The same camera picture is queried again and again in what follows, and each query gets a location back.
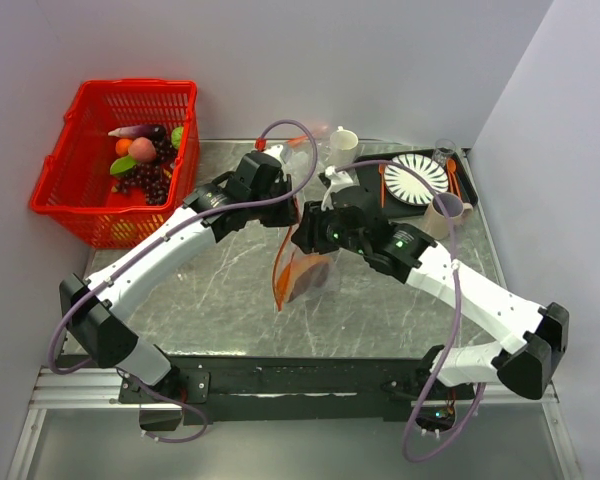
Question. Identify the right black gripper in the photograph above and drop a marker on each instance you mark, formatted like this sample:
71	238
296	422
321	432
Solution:
310	228

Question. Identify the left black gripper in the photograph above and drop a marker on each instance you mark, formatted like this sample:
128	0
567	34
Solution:
286	218

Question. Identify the orange papaya slice toy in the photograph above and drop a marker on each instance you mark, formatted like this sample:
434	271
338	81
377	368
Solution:
300	276

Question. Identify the clear zip bag orange zipper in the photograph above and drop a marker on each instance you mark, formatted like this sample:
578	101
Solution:
286	253

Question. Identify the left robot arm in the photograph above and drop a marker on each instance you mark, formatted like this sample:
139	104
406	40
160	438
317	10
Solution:
95	309

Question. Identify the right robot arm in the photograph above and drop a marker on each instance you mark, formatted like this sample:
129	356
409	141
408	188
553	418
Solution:
529	340

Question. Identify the striped white plate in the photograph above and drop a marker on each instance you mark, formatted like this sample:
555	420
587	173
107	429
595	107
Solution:
414	179

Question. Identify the orange plastic fork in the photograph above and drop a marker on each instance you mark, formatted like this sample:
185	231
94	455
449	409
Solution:
382	187

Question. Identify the black tray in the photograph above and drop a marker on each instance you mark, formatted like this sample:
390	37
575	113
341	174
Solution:
368	177

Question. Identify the white mug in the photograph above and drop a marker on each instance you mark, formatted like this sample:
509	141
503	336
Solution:
343	146

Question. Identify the beige mug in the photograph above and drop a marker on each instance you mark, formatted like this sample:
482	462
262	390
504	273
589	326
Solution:
435	224

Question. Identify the green lime toy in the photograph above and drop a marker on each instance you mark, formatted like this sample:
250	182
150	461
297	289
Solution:
176	137

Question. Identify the purple grapes toy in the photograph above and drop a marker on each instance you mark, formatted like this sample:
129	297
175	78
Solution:
152	179

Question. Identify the orange plastic spoon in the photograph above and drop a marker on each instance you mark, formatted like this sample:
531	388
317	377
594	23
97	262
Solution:
453	180

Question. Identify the purple eggplant toy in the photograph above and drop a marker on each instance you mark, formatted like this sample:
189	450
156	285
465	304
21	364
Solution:
149	131

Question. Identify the clear drinking glass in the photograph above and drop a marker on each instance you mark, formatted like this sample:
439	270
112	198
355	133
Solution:
443	150

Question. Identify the pink peach toy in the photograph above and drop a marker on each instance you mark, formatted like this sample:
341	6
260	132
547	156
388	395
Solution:
142	150

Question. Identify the green leaf toy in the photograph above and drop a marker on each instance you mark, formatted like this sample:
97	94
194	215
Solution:
122	165

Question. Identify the small orange fruit toy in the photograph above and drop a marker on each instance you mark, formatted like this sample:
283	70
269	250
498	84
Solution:
122	147

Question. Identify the red plastic basket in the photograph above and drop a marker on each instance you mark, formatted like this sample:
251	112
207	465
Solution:
75	187

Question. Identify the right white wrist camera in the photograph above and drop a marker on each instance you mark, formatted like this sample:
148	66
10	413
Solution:
335	181

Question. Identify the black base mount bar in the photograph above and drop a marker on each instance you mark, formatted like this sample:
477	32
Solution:
212	389

